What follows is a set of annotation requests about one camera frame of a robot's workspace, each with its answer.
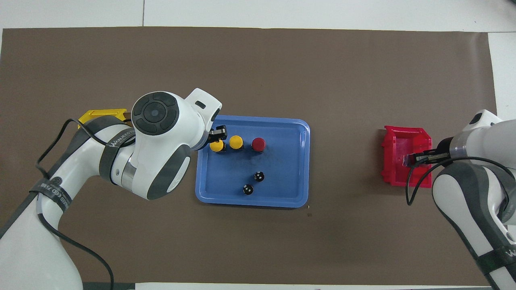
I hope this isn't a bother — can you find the red plastic storage bin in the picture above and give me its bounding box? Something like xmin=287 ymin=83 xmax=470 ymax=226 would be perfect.
xmin=381 ymin=126 xmax=433 ymax=189

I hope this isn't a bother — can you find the brown paper table mat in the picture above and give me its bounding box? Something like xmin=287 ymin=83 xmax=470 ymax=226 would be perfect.
xmin=0 ymin=27 xmax=513 ymax=286

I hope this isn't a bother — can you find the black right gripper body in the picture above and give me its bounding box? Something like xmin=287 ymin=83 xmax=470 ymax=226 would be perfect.
xmin=437 ymin=137 xmax=454 ymax=168

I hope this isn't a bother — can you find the yellow plastic storage bin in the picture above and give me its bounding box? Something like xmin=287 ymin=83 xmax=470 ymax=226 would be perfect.
xmin=77 ymin=109 xmax=132 ymax=130

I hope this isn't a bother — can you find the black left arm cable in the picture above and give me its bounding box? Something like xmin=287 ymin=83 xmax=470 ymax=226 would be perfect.
xmin=35 ymin=118 xmax=137 ymax=290

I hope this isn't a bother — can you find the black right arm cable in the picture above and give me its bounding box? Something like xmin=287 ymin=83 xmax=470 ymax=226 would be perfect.
xmin=405 ymin=156 xmax=516 ymax=207

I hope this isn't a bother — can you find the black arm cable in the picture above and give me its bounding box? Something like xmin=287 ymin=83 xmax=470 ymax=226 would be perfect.
xmin=35 ymin=118 xmax=137 ymax=290
xmin=405 ymin=156 xmax=516 ymax=207

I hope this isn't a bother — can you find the blue plastic tray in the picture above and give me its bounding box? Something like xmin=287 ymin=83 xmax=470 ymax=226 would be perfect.
xmin=195 ymin=115 xmax=311 ymax=209

